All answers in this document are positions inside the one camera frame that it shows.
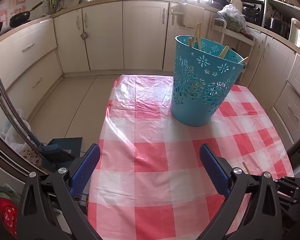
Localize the white kitchen cabinets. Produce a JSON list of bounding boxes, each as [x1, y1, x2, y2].
[[0, 0, 300, 143]]

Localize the white storage trolley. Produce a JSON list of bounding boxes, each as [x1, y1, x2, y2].
[[207, 18, 255, 85]]

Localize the black wok on counter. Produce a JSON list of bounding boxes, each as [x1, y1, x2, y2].
[[9, 1, 44, 28]]

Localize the blue perforated plastic basket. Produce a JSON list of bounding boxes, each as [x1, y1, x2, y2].
[[171, 35, 244, 127]]

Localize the green vegetable bag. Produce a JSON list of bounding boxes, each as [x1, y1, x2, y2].
[[217, 4, 246, 33]]

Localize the red bag on floor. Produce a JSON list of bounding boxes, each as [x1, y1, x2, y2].
[[0, 198, 18, 239]]

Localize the blue box on floor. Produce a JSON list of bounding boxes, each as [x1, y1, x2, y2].
[[41, 137, 83, 172]]

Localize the red white checkered tablecloth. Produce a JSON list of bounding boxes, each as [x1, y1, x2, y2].
[[88, 75, 293, 239]]

